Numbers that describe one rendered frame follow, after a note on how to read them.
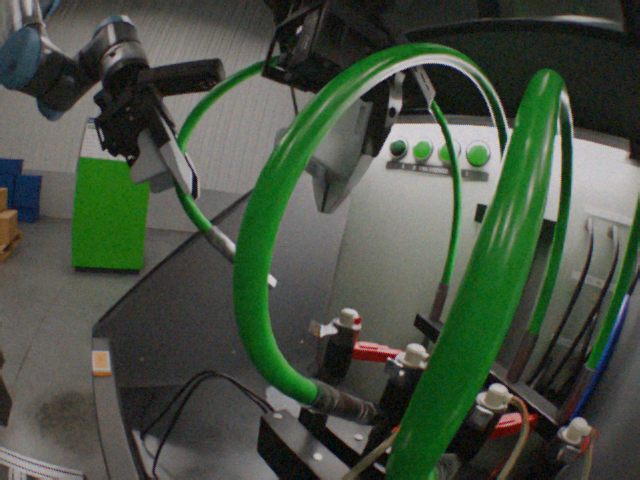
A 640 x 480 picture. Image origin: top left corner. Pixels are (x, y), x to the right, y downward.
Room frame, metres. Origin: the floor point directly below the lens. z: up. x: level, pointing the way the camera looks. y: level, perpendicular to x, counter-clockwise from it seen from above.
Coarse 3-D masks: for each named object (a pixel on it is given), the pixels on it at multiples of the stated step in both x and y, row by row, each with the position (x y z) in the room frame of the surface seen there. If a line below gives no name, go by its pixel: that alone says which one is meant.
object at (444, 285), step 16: (256, 64) 0.29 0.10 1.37; (272, 64) 0.30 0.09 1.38; (224, 80) 0.29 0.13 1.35; (240, 80) 0.29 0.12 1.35; (208, 96) 0.28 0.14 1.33; (192, 112) 0.28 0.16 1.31; (432, 112) 0.37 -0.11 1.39; (192, 128) 0.28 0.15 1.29; (448, 128) 0.37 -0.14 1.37; (448, 144) 0.38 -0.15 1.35; (176, 192) 0.28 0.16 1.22; (192, 208) 0.28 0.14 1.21; (208, 224) 0.29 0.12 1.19; (448, 256) 0.39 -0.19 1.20; (448, 272) 0.39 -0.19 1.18; (448, 288) 0.39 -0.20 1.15
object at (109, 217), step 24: (96, 168) 2.40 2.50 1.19; (120, 168) 2.59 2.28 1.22; (96, 192) 2.42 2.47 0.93; (120, 192) 2.62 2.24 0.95; (144, 192) 2.82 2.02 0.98; (96, 216) 2.44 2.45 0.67; (120, 216) 2.65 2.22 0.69; (144, 216) 2.85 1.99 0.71; (72, 240) 2.24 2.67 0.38; (96, 240) 2.46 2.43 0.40; (120, 240) 2.66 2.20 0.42; (72, 264) 2.24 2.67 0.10; (96, 264) 2.46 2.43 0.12; (120, 264) 2.67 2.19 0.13
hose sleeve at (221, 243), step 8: (208, 232) 0.29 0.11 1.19; (216, 232) 0.29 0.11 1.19; (208, 240) 0.29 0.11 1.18; (216, 240) 0.29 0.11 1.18; (224, 240) 0.29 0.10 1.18; (216, 248) 0.29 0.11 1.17; (224, 248) 0.29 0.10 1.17; (232, 248) 0.30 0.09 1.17; (224, 256) 0.30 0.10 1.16; (232, 256) 0.30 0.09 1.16; (232, 264) 0.30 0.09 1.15
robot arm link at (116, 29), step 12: (108, 24) 0.27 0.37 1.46; (120, 24) 0.28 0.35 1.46; (132, 24) 0.31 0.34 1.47; (96, 36) 0.27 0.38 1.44; (108, 36) 0.27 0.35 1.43; (120, 36) 0.28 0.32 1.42; (132, 36) 0.29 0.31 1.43; (84, 48) 0.26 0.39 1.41; (96, 48) 0.27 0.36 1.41; (108, 48) 0.27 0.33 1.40; (96, 60) 0.28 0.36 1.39; (96, 72) 0.29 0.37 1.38
